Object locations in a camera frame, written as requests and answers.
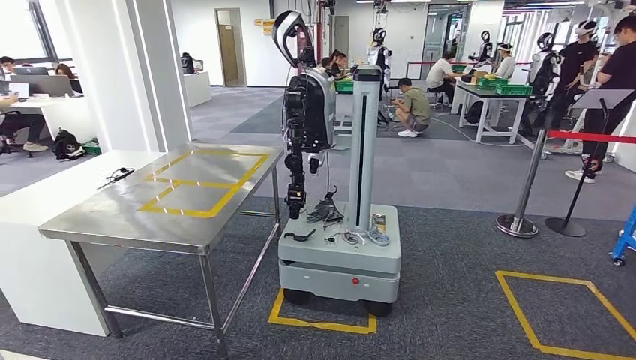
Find black silver humanoid robot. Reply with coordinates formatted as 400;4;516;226
366;27;394;101
466;30;495;76
526;31;565;133

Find white table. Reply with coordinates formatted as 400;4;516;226
454;79;533;145

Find grey mobile base column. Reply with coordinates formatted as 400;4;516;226
277;64;403;318

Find steel workbench yellow tape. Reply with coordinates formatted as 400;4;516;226
38;144;285;359

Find black hook part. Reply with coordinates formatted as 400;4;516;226
283;228;317;243

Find wooden door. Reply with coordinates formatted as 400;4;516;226
214;7;248;88

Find red barrier tape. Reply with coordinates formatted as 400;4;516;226
546;130;636;145

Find black headset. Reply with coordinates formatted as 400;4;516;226
97;167;136;191

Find spare grey robot hand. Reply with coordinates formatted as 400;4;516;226
306;186;345;230

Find blue steel shelf rack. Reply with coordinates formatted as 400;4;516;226
610;205;636;267

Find grey monitor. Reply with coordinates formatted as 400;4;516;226
10;74;76;98

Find black silver robot torso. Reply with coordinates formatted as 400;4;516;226
271;10;339;221

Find white cabinet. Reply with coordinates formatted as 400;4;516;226
182;70;213;109
0;150;165;338

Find silver stanchion post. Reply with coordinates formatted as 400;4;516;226
495;130;548;239

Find white desk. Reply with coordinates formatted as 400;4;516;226
10;94;98;145

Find black backpack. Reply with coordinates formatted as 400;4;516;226
51;127;86;161
464;100;485;125

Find yellow floor tape square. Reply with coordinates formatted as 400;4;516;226
495;270;636;360
268;288;377;335

